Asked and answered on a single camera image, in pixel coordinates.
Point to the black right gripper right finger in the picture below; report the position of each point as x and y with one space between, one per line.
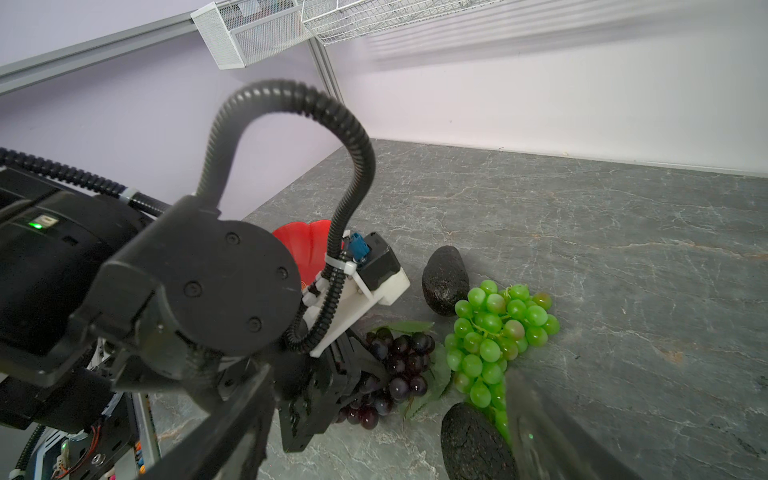
547 443

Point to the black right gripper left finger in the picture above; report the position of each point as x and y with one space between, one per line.
231 443

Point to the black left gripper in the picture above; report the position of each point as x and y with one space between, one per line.
344 373

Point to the purple fake grape bunch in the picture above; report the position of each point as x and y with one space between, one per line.
410 371

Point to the green fake grape bunch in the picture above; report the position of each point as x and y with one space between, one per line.
494 326

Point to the dark fake avocado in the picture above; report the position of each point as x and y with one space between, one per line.
445 280
472 448

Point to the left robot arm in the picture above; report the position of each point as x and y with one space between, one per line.
102 289

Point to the red flower-shaped fruit bowl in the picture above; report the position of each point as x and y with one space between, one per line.
307 243

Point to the small white mesh basket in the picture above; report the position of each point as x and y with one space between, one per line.
241 33

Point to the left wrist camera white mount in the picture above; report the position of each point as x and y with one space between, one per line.
379 279

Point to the long white wire basket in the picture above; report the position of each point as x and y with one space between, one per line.
334 21

